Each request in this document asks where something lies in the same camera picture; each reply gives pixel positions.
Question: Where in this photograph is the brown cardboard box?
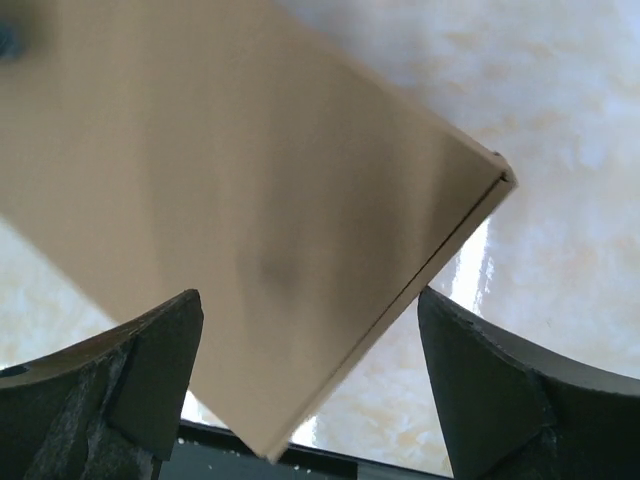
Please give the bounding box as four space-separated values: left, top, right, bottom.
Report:
1 1 515 460

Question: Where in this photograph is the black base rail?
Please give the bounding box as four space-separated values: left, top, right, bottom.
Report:
159 420 439 480

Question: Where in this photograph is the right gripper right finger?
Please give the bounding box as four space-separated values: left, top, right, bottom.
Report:
417 288 639 479

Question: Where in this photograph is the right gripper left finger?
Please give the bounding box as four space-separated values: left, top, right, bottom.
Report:
1 289 204 479

